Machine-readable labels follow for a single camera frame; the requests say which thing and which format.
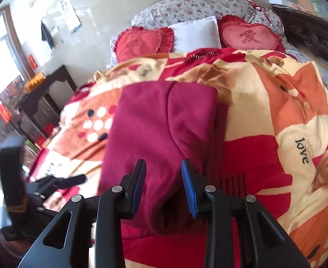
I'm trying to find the maroon fleece pants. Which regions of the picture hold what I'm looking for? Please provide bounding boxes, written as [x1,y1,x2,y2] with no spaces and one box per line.
[97,80,228,236]

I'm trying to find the printed fleece blanket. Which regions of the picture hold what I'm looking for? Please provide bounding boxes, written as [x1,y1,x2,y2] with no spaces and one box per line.
[25,47,328,268]

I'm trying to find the dark hanging cloth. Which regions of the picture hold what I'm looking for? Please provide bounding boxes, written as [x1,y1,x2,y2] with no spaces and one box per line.
[41,21,54,49]

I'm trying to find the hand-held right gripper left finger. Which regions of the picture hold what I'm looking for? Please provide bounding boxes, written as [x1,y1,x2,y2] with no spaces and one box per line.
[17,159,148,268]

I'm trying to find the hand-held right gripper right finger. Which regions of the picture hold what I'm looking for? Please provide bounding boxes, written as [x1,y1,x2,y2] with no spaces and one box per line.
[181,159,311,268]

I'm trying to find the white pillow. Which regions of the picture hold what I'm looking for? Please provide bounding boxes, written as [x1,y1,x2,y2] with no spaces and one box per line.
[168,15,222,53]

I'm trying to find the floral quilt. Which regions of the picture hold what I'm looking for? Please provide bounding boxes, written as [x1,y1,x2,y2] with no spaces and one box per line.
[110,0,328,104]

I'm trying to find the wall calendar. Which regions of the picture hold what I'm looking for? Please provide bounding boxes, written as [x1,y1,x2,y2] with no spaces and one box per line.
[58,0,83,35]

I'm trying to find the dark carved wooden headboard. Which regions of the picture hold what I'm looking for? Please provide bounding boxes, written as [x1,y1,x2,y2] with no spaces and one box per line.
[270,4,328,70]

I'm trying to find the red box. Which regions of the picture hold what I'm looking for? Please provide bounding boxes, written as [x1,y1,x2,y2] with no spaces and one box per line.
[0,104,12,123]

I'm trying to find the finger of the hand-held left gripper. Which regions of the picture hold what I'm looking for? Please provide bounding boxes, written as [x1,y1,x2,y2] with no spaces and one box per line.
[52,174,87,188]

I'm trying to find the red wall card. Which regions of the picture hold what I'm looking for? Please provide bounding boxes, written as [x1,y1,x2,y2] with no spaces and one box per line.
[27,54,39,69]

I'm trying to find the orange box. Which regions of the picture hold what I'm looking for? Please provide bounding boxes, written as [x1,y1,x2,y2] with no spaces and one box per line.
[25,72,46,92]

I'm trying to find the red heart pillow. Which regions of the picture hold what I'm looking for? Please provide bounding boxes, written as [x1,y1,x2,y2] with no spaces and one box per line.
[216,15,286,53]
[113,26,175,62]

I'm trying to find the dark wooden cabinet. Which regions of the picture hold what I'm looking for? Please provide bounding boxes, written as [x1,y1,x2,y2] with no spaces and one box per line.
[19,65,77,146]

